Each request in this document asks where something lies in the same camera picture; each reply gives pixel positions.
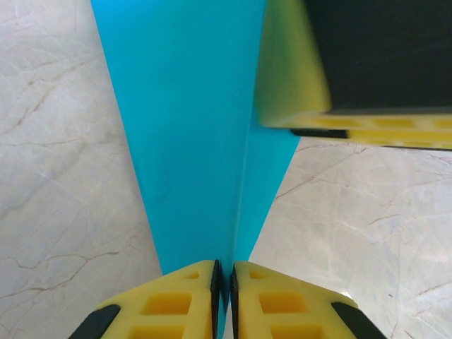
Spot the blue square paper sheet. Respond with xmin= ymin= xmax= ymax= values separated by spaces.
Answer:
xmin=90 ymin=0 xmax=301 ymax=339

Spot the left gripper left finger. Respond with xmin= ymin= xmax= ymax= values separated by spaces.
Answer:
xmin=69 ymin=259 xmax=222 ymax=339

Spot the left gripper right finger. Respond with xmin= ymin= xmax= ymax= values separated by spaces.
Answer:
xmin=229 ymin=260 xmax=386 ymax=339

